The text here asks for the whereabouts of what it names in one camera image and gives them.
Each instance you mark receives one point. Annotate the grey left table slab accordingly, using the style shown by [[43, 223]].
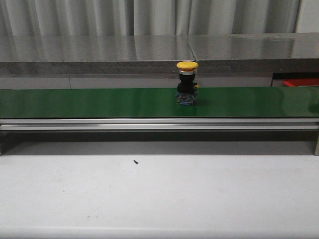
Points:
[[89, 55]]

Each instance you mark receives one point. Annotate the grey table slab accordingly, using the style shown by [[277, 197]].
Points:
[[256, 53], [89, 55]]

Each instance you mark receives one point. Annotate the green conveyor belt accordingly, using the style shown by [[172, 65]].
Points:
[[227, 102]]

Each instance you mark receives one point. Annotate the red plastic tray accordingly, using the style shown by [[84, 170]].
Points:
[[309, 82]]

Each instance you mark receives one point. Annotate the grey right table slab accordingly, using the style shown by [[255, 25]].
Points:
[[256, 53]]

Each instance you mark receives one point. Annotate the right conveyor support leg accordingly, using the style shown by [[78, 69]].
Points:
[[316, 149]]

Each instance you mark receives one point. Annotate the grey pleated curtain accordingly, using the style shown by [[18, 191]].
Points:
[[146, 17]]

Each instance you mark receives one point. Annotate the aluminium conveyor frame rail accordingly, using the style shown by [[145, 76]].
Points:
[[162, 124]]

